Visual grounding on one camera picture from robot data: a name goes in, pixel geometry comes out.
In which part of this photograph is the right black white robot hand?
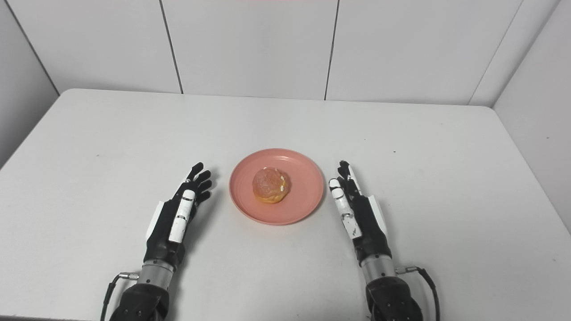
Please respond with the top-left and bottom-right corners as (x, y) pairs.
(328, 160), (393, 268)

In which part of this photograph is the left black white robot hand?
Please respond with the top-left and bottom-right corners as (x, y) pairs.
(143, 162), (213, 271)

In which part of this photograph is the pink round plate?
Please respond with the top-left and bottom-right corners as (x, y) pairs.
(229, 148), (325, 226)

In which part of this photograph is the golden cream puff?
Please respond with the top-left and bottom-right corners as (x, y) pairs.
(252, 167), (291, 205)

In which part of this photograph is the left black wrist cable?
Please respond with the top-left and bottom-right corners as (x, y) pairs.
(99, 271), (140, 321)

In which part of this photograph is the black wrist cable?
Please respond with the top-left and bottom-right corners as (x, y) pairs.
(395, 265), (441, 321)
(99, 271), (140, 321)

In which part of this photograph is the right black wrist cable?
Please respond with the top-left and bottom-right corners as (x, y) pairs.
(395, 265), (441, 321)

